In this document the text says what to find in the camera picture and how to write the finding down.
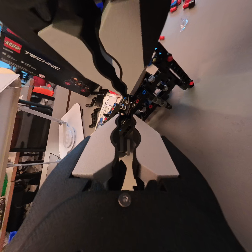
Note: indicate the blue tagged storage bin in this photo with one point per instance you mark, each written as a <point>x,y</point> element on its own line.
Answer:
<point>12,236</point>

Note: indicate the white book stand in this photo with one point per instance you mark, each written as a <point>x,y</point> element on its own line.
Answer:
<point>7,118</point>

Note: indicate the red floor bin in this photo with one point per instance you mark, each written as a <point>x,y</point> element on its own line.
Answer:
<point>42,90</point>

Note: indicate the red toy wheel hub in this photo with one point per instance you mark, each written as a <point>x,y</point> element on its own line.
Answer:
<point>113,92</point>

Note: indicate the instruction booklet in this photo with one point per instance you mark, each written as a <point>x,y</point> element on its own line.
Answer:
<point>7,80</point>

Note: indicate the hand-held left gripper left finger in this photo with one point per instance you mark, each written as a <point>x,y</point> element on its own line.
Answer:
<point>94,155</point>

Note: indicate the clear plastic scrap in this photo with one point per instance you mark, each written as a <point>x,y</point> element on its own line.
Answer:
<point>184,24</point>

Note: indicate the toy car chassis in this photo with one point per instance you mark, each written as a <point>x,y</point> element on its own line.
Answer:
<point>157,88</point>

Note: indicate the pile of small toy pins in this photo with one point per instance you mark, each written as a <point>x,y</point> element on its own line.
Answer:
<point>185,5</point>

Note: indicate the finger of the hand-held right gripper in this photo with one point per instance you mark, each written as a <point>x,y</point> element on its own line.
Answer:
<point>67,45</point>
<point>122,29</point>

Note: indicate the grey desk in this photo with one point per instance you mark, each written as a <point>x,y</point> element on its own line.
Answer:
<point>206,128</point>

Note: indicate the black toy connector piece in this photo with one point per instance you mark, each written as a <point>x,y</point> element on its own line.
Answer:
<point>90,103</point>

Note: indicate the black toy set box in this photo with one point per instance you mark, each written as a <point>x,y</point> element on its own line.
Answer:
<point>39,65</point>

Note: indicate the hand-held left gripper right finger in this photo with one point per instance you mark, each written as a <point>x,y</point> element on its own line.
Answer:
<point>157,155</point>

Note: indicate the colourful sticker sheet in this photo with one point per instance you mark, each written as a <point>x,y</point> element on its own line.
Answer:
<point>107,104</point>

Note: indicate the black angled toy panel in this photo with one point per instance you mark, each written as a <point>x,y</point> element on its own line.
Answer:
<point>100,96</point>

